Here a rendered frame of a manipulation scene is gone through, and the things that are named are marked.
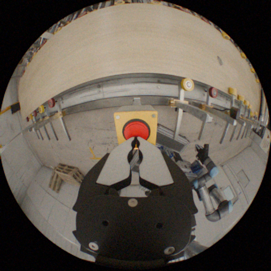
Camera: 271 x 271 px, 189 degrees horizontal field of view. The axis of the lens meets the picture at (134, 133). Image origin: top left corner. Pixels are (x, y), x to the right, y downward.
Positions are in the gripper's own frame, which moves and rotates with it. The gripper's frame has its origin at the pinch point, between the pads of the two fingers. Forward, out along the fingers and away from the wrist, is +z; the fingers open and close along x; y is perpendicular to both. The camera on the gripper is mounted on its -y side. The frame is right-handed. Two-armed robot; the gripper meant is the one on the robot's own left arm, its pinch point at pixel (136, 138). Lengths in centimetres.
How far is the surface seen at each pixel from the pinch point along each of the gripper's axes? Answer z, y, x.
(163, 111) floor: 124, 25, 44
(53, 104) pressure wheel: 34, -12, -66
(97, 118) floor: 124, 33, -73
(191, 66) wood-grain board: 34, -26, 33
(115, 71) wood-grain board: 34.0, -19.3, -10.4
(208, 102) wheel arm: 38, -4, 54
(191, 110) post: 21.6, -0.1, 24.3
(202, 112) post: 13.9, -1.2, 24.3
